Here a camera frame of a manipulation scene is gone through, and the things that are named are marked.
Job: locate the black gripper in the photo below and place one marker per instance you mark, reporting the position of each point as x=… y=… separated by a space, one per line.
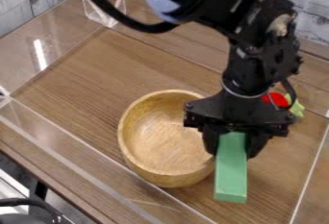
x=242 y=112

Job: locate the green rectangular stick block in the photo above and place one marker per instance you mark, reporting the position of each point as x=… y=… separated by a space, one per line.
x=230 y=174

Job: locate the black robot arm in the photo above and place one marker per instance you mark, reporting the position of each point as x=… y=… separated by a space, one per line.
x=263 y=58

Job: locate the light wooden bowl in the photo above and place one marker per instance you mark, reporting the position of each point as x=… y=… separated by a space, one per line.
x=162 y=150

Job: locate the red plush strawberry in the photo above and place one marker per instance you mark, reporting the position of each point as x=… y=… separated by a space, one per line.
x=282 y=101

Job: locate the black table leg frame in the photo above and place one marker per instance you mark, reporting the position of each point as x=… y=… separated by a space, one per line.
x=49 y=204

